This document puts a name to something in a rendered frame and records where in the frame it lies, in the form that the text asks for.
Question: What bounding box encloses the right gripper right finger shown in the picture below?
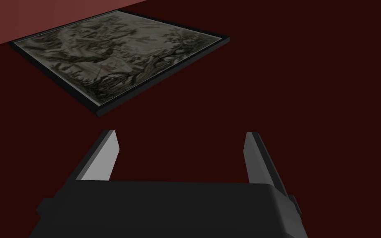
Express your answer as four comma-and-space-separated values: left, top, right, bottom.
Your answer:
243, 131, 289, 198

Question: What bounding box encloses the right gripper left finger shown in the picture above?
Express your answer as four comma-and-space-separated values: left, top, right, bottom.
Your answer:
74, 129, 120, 181

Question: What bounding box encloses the black framed landscape picture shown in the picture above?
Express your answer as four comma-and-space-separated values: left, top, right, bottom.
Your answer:
8, 10, 231, 118

